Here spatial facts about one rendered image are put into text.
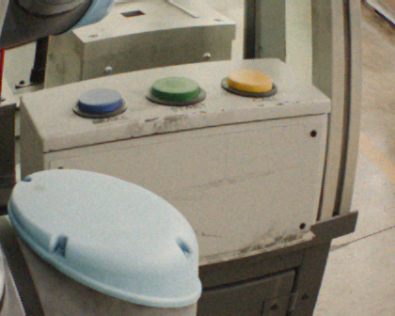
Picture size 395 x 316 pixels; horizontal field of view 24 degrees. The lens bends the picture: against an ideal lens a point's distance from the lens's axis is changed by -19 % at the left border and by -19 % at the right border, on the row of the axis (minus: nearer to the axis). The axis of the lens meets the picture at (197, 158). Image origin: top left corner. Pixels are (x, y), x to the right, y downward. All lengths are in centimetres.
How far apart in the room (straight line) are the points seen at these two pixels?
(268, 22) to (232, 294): 29
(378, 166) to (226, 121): 207
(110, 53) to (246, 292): 29
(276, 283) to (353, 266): 133
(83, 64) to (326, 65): 26
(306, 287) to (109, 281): 61
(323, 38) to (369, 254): 153
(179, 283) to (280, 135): 40
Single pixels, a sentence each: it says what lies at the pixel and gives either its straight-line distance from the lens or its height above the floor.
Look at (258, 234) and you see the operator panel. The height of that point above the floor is 77.
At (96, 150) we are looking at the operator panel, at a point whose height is 88.
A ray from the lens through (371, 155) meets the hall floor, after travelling 301.
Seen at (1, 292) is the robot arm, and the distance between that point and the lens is 50.
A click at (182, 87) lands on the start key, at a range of 90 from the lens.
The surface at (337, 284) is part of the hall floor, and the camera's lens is 232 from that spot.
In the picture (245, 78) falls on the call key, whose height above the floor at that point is 91.
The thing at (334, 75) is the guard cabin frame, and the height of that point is 91.
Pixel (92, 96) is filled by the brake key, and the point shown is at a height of 91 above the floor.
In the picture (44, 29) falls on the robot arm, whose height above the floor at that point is 105.
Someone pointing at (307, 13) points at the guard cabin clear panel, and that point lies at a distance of 104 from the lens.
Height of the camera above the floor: 124
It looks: 26 degrees down
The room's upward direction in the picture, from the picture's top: 3 degrees clockwise
